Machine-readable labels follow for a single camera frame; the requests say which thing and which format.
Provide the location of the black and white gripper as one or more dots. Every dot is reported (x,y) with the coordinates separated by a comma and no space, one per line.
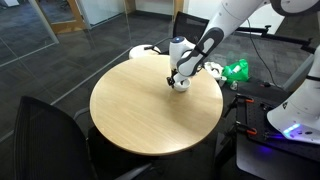
(176,79)

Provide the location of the white ceramic bowl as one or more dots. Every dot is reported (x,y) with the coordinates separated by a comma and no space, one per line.
(182,86)

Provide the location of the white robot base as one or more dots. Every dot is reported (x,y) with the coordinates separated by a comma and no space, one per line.
(298,117)

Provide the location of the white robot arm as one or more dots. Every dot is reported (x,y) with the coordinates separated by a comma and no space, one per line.
(186,57)

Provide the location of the white round stool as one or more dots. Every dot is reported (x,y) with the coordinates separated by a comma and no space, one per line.
(143,50)

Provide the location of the black office chair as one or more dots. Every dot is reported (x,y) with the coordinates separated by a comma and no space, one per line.
(189,26)

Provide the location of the green plastic bag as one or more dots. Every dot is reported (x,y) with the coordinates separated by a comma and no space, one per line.
(237,71)

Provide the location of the black perforated mounting board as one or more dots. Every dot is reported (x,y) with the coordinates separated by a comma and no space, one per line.
(255,115)

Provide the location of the near black mesh chair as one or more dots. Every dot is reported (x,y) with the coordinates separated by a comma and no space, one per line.
(48,144)

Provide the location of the orange handled clamp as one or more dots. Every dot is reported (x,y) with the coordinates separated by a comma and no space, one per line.
(245,128)
(240,96)

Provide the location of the black camera stand bar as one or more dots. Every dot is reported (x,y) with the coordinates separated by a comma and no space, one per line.
(305,44)

